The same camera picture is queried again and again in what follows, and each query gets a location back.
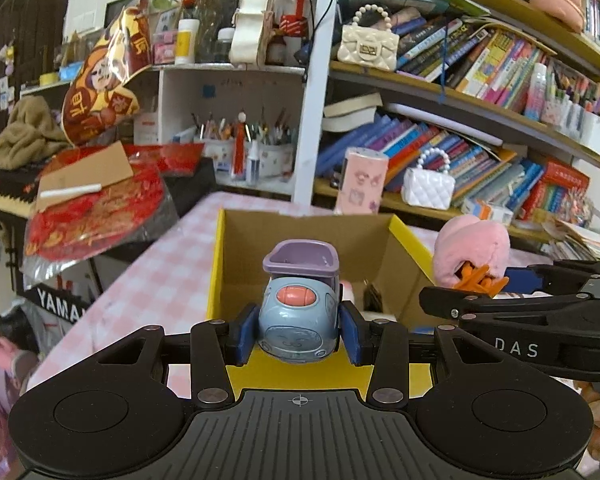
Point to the stack of books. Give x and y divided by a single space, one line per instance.
580 245

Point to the row of colourful books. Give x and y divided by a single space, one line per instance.
480 55

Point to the red book box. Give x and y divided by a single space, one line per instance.
565 177

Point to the wooden bookshelf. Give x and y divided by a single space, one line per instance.
480 115

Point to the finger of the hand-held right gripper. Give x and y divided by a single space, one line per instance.
525 280
445 300

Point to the yellow cardboard box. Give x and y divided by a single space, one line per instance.
300 245

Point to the brown cardboard sheet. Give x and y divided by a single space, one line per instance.
85 175

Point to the brown cloth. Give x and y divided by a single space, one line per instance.
27 135

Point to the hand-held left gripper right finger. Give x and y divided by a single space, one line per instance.
352 335

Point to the white cubby shelf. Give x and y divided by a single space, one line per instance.
180 90

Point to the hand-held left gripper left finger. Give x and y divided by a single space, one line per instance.
245 332

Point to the row of coloured pens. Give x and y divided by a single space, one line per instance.
570 105

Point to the black electric piano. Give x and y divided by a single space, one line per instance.
55 300

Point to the red gold paper figure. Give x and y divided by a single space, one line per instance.
100 80

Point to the blue purple toy truck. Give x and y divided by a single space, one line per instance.
297 320

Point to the row of blue books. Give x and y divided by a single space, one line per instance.
430 145

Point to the white bottle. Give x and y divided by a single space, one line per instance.
186 40

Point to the white pencil cups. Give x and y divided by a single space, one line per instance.
260 152

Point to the pink plush toy orange feet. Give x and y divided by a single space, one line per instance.
472 250

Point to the cream canvas bag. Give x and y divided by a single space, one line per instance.
250 30

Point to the pink checked desk mat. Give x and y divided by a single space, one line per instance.
145 280

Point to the orange blue white carton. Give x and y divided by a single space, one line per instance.
487 210

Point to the pile of red decorations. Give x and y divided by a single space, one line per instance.
95 225

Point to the pink carton box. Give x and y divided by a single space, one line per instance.
360 180

